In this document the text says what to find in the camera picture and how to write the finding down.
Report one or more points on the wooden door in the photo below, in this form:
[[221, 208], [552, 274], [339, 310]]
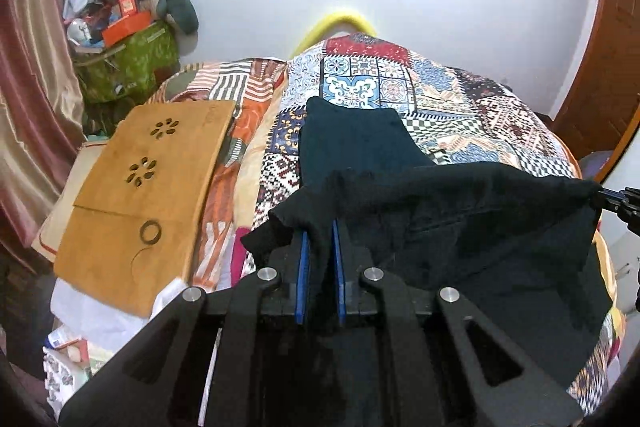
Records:
[[605, 93]]

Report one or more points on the folded dark teal garment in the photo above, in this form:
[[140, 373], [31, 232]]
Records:
[[335, 138]]

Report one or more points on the green patterned storage bag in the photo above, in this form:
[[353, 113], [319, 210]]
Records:
[[132, 68]]

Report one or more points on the black pants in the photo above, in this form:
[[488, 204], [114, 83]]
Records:
[[519, 247]]

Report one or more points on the white cloth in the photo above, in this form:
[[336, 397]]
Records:
[[104, 326]]

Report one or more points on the yellow curved bed rail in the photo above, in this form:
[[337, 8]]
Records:
[[330, 23]]

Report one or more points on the small red box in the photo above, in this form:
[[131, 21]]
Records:
[[128, 7]]

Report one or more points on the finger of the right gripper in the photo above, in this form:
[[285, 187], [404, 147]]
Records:
[[613, 201]]

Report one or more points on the pink striped curtain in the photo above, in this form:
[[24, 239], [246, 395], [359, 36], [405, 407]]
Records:
[[41, 112]]

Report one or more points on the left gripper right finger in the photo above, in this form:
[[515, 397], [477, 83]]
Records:
[[437, 360]]

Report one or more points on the orange box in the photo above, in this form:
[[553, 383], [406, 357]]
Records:
[[125, 27]]

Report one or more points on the wooden lap desk board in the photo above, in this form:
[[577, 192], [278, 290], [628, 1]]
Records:
[[136, 217]]

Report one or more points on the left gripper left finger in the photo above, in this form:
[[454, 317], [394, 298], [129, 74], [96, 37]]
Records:
[[206, 359]]

